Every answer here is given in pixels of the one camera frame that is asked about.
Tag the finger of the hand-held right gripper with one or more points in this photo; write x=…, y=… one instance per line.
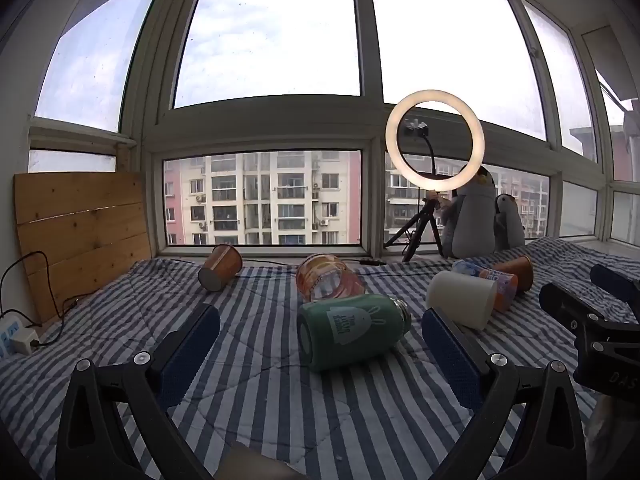
x=565, y=305
x=616, y=281

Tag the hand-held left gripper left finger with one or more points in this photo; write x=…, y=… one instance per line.
x=192, y=355

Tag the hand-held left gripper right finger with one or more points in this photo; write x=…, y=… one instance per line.
x=452, y=360

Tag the person's right forearm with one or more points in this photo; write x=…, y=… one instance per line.
x=612, y=435

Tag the brown glossy cup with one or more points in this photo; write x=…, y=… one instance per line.
x=520, y=270

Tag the white cup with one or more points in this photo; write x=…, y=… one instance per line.
x=462, y=297

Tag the blue orange printed cup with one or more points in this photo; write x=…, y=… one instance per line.
x=502, y=285

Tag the brown paper cup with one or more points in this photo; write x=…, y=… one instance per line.
x=222, y=265

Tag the transparent orange cup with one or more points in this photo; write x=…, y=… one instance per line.
x=327, y=277

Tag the blue striped blanket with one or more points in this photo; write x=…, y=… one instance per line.
x=260, y=400

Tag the small grey penguin plush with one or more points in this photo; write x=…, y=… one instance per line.
x=510, y=225

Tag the green bottle with rabbit print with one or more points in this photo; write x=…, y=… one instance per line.
x=345, y=332

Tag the large grey penguin plush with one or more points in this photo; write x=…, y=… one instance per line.
x=470, y=220

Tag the black tripod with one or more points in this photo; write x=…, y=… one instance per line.
x=422, y=220

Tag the white charger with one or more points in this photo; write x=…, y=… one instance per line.
x=25, y=341

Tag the wooden board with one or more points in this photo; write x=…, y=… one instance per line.
x=80, y=230

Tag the white power strip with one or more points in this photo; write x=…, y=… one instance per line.
x=7, y=335

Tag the black phone holder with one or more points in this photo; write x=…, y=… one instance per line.
x=417, y=132

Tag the white window frame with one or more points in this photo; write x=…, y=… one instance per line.
x=370, y=120

